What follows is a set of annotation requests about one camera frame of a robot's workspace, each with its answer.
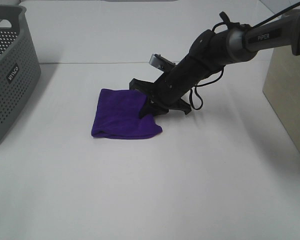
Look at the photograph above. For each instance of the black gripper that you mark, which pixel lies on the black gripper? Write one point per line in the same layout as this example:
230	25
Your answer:
166	92

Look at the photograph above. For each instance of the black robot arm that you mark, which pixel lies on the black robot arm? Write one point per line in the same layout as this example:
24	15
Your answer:
208	55

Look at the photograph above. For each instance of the beige bin with grey rim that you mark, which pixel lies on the beige bin with grey rim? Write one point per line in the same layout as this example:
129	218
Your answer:
282	90

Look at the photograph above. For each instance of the purple towel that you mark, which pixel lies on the purple towel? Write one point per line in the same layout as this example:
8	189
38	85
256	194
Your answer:
117	116

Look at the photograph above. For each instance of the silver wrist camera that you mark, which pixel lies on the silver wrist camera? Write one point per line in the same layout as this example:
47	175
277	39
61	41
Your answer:
161	63

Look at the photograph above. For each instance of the grey perforated plastic basket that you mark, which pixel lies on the grey perforated plastic basket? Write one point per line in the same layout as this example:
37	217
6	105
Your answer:
19	66

